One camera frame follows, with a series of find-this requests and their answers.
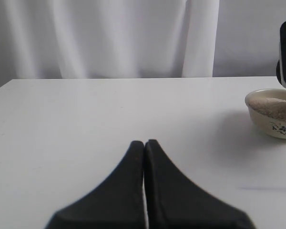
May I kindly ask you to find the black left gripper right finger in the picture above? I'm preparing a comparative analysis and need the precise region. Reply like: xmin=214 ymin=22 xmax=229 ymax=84
xmin=144 ymin=140 xmax=255 ymax=229

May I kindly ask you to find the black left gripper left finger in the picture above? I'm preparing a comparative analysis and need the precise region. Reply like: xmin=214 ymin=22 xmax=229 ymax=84
xmin=46 ymin=141 xmax=145 ymax=229

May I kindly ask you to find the small cream floral bowl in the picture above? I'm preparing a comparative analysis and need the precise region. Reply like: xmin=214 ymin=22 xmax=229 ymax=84
xmin=245 ymin=89 xmax=286 ymax=139

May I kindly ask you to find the rice in small bowl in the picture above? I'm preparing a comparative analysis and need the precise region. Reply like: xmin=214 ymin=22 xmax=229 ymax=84
xmin=248 ymin=97 xmax=286 ymax=122

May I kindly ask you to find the white backdrop curtain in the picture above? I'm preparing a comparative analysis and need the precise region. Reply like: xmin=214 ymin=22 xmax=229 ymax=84
xmin=0 ymin=0 xmax=286 ymax=87

